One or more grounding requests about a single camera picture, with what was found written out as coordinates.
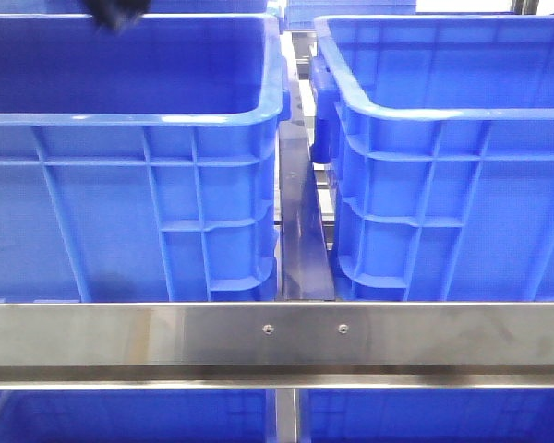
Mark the lower right blue crate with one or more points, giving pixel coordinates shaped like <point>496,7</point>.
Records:
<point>427,415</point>

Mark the blue plastic crate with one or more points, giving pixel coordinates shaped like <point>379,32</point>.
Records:
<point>139,166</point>
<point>437,132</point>

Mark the right blue plastic crate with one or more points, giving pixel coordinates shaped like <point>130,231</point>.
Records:
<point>437,132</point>

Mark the left blue plastic crate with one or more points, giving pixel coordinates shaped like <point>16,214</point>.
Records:
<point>139,166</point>

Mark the rear right blue crate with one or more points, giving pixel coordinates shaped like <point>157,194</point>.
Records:
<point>300,15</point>

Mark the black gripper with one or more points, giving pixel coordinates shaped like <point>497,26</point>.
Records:
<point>115,15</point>

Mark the steel rack front rail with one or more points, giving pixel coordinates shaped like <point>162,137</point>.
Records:
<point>299,344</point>

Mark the lower left blue crate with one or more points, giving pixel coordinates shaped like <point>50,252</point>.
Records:
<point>191,415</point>

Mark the steel rack centre divider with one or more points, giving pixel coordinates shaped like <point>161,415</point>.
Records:
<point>305,268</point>

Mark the rear left blue crate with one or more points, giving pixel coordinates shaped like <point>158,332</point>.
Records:
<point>156,7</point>

